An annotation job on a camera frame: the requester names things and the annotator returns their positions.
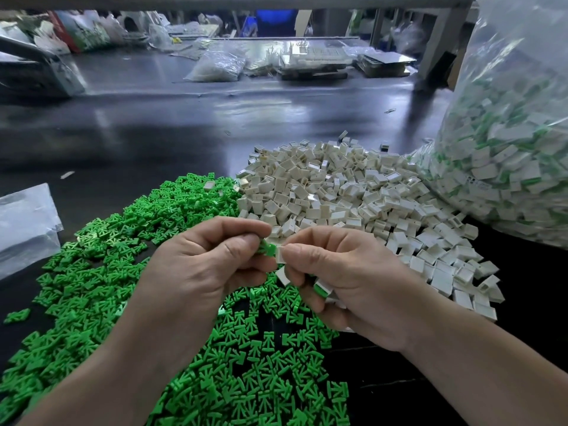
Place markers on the small clear bag of parts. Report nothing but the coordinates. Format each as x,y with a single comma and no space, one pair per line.
216,66

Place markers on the person's right hand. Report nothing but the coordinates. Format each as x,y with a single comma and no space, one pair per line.
364,279

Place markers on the small white plastic part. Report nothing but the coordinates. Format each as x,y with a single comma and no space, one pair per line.
282,276

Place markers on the clear plastic bag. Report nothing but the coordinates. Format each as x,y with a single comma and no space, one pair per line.
515,155

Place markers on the stack of clear flat bags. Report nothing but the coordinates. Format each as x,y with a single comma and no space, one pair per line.
28,228

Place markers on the person's right forearm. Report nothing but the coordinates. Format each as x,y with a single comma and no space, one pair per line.
493,381

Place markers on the pile of white plastic caps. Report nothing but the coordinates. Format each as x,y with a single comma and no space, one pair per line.
364,186

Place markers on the person's left hand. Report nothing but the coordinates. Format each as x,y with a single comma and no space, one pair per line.
191,293

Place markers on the pile of green plastic clips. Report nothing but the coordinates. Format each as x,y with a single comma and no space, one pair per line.
80,279

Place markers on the dark flat tray stack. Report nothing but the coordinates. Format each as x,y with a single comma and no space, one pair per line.
386,64

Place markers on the green and white assembled part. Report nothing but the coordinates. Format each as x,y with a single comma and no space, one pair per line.
322,288

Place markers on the grey heat sealer machine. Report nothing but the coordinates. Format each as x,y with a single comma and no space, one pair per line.
43,68

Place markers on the small green plastic part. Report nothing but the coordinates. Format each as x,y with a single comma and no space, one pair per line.
268,248
17,316

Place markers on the grey metal slanted post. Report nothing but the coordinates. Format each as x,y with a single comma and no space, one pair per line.
444,35

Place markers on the grey metal horizontal bar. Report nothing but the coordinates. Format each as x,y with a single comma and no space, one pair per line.
266,2

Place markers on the blue crate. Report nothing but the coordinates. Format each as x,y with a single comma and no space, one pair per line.
273,24

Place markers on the person's left forearm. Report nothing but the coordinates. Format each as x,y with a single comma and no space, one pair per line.
71,396

